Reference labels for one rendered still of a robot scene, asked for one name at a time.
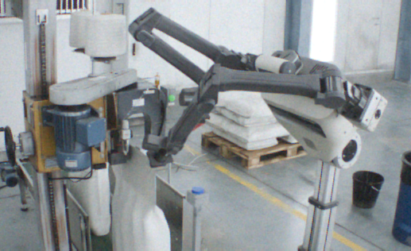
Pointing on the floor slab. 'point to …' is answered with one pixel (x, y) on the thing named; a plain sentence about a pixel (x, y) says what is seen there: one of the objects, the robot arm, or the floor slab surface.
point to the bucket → (366, 188)
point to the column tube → (32, 82)
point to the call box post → (196, 228)
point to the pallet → (250, 157)
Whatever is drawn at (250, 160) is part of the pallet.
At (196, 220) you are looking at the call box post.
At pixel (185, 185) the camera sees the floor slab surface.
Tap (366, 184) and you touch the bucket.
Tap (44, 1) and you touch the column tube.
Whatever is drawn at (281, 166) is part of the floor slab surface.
